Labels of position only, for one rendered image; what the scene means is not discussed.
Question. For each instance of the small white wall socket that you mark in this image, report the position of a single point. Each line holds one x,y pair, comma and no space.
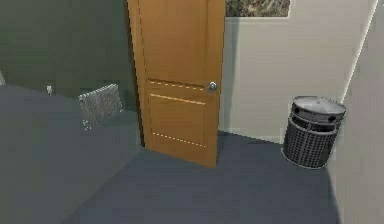
49,89

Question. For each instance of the brown wooden room door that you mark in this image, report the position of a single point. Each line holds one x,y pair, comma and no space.
176,66

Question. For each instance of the silver round door knob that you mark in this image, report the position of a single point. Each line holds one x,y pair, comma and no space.
212,86

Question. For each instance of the framed wall picture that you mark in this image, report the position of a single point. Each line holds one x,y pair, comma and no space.
257,7

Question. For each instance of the grey mesh waste bin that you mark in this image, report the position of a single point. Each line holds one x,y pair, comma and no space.
311,133

